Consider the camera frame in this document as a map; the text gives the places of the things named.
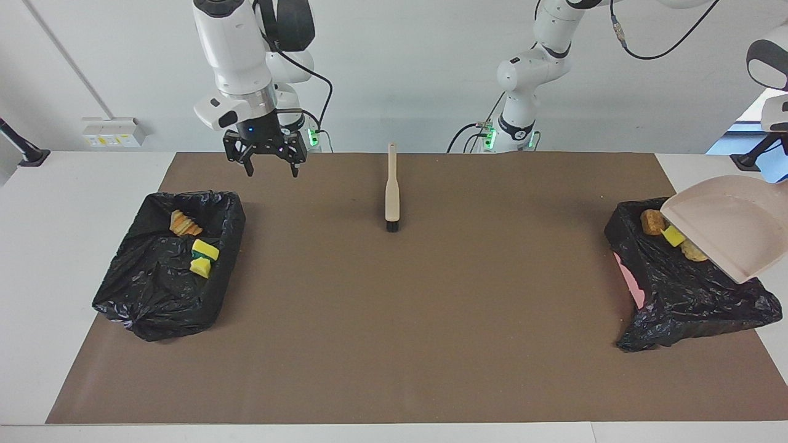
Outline black left base cable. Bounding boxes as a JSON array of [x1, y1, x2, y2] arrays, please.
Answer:
[[446, 92, 502, 153]]

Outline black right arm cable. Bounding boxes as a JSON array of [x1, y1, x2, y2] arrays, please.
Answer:
[[265, 31, 334, 133]]

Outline beige plastic dustpan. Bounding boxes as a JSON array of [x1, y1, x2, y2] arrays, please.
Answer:
[[659, 175, 788, 285]]

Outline striped croissant bread piece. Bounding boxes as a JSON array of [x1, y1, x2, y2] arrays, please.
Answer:
[[169, 209, 204, 237]]

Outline pink plastic bin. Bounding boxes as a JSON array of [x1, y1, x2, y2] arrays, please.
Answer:
[[614, 252, 647, 310]]

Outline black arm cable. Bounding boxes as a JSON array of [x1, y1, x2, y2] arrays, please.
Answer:
[[609, 0, 721, 61], [265, 31, 334, 133]]

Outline black clamp stand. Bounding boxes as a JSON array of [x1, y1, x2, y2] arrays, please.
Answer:
[[0, 118, 51, 168], [730, 132, 788, 172]]

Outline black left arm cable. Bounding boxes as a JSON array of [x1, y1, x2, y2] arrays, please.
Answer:
[[609, 0, 721, 61]]

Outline left black-bagged bin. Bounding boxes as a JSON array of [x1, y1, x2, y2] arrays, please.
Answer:
[[92, 190, 247, 343]]

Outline white wall power strip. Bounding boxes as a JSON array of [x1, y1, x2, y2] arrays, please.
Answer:
[[81, 117, 150, 148]]

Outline black plastic trash bag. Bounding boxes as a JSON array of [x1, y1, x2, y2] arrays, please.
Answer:
[[604, 196, 783, 353]]

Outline beige hand brush black bristles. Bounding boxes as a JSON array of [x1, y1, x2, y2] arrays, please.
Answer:
[[385, 143, 401, 233]]

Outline brown table mat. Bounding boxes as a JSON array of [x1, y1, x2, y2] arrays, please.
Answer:
[[46, 152, 788, 425]]

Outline brown bread roll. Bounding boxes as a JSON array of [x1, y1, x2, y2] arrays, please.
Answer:
[[640, 209, 669, 236]]

